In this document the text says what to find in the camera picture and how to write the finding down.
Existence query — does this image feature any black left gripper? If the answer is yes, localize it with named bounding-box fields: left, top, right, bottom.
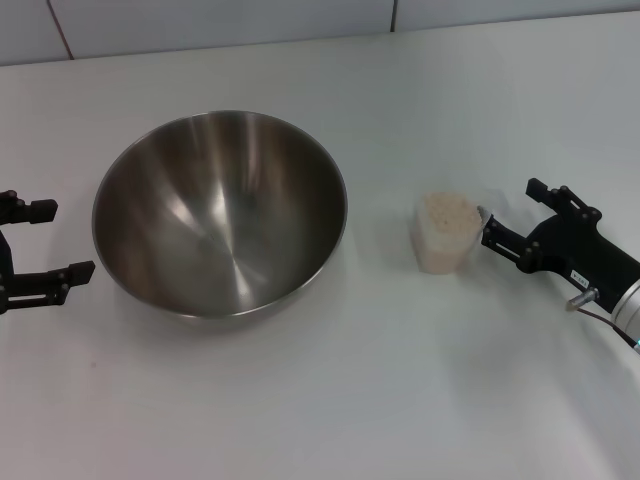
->
left=0, top=188, right=97, bottom=317

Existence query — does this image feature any brown right gripper cable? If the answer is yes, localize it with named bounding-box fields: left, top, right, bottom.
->
left=575, top=305, right=640, bottom=357

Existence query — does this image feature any clear plastic cup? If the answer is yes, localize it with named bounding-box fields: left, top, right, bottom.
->
left=412, top=192, right=484, bottom=275

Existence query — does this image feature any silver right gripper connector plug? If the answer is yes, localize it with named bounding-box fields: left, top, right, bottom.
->
left=564, top=288, right=601, bottom=312

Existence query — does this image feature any transparent plastic cup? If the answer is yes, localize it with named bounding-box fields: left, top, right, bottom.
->
left=409, top=185, right=509, bottom=276

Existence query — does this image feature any stainless steel mixing bowl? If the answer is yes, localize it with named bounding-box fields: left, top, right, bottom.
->
left=91, top=109, right=350, bottom=331

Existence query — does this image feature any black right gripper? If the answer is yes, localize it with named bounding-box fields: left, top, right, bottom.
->
left=479, top=176, right=640, bottom=312

